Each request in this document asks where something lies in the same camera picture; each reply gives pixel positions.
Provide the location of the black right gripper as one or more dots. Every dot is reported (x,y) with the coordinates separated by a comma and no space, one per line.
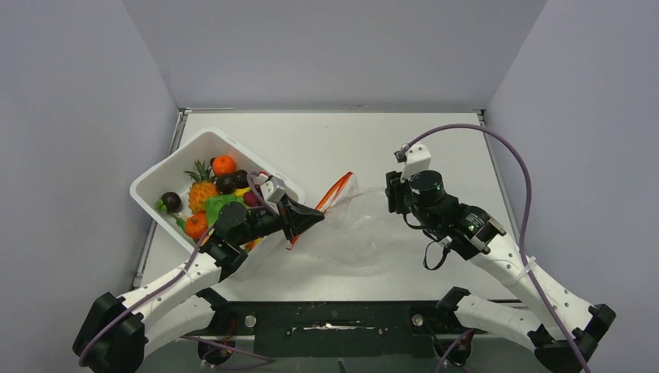
(395,190)

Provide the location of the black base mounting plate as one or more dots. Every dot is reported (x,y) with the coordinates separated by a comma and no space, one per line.
(335,329)

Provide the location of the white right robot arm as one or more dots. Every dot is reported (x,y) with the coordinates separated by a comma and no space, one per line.
(561,329)

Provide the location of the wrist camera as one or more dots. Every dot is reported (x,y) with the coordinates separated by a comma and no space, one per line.
(415,159)
(272,188)

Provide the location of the white plastic food bin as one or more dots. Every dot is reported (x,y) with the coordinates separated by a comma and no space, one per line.
(170,242)

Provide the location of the green lettuce head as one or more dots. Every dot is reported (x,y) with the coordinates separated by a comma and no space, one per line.
(213,205)

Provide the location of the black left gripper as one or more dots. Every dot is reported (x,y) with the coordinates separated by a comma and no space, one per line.
(300,217)

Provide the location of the clear orange-zip bag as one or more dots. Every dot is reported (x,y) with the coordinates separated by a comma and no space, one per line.
(357,229)

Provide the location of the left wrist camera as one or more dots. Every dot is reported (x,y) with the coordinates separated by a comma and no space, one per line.
(272,188)

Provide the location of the toy pineapple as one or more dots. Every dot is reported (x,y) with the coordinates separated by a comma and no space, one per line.
(202,188)

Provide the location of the yellow banana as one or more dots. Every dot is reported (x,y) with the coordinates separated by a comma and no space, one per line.
(240,192)

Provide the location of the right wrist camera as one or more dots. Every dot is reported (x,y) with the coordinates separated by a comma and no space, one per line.
(415,159)

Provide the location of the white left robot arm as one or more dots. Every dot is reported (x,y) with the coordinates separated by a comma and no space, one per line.
(113,337)

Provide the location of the dark mangosteen with green leaves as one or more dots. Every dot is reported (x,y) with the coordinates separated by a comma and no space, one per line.
(169,203)

